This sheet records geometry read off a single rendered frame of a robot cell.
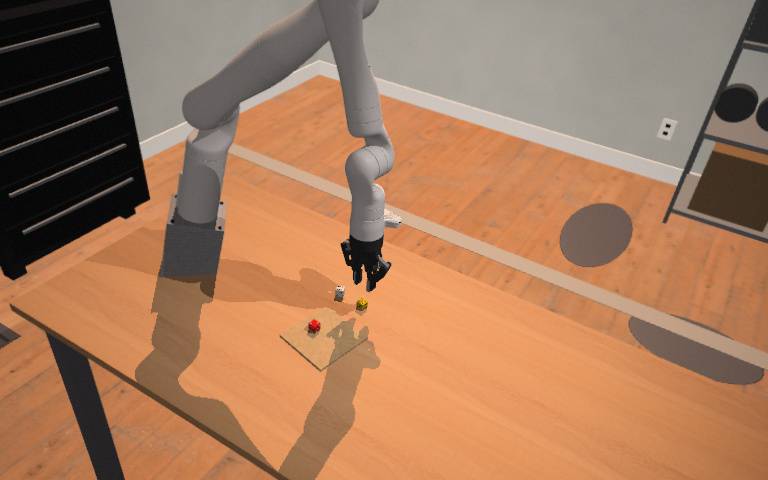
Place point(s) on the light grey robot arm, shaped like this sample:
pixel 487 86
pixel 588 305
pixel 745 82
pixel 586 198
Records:
pixel 267 60

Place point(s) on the tan flat mat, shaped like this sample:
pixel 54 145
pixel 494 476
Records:
pixel 335 338

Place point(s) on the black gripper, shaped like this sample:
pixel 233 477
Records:
pixel 370 258

